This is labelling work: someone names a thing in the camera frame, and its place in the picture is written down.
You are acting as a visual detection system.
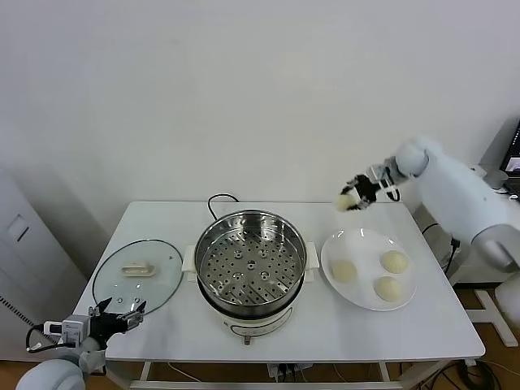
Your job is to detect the open laptop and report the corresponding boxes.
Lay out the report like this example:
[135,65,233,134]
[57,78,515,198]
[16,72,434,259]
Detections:
[481,117,520,194]

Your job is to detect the white round plate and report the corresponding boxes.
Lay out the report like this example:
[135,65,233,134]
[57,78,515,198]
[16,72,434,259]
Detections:
[320,227,418,312]

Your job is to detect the cream electric pot base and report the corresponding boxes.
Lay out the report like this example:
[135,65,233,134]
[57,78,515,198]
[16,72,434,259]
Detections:
[185,266,317,346]

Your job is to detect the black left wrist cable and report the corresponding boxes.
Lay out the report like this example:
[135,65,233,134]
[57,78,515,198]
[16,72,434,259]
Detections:
[25,323,63,353]

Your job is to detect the white power strip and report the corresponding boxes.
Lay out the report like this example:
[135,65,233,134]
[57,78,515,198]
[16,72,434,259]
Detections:
[266,362,314,384]

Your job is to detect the white metal cabinet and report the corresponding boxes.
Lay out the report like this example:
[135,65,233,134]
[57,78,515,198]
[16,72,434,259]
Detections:
[0,162,89,362]

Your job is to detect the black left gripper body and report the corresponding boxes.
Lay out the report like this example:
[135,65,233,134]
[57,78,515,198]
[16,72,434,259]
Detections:
[85,312,124,343]

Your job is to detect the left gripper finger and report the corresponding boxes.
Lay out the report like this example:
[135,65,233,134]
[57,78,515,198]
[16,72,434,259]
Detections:
[117,300,148,332]
[88,297,114,319]

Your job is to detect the grey computer mouse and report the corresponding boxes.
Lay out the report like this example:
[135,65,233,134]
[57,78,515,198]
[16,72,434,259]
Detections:
[480,164,509,189]

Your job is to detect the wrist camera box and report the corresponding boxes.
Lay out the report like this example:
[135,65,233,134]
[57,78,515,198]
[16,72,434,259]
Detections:
[366,162,393,182]
[43,314,89,347]

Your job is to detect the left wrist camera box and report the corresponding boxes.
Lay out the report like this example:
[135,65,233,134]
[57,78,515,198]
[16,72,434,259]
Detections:
[43,314,89,347]

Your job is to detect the white steamed baozi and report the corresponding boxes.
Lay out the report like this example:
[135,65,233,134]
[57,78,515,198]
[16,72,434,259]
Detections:
[331,258,358,284]
[379,249,409,275]
[373,275,404,304]
[333,193,361,213]

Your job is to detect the round glass pot lid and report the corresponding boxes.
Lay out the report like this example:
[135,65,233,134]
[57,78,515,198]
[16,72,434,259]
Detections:
[92,238,183,318]

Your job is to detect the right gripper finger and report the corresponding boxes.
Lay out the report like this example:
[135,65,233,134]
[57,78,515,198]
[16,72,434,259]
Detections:
[340,175,367,196]
[349,194,377,213]

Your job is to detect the perforated steel steamer basket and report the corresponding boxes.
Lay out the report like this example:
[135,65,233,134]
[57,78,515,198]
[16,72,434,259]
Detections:
[181,209,321,314]

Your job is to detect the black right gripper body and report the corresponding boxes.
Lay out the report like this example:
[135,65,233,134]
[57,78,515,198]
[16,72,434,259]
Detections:
[357,175,388,201]

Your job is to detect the white table frame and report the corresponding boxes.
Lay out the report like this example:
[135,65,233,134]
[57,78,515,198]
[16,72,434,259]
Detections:
[103,357,484,390]

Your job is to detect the black pot power cable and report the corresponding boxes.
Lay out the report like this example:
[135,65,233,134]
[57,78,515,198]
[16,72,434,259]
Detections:
[207,193,241,223]

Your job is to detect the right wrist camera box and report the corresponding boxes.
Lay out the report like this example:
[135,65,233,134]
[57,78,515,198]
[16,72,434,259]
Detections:
[366,162,393,182]

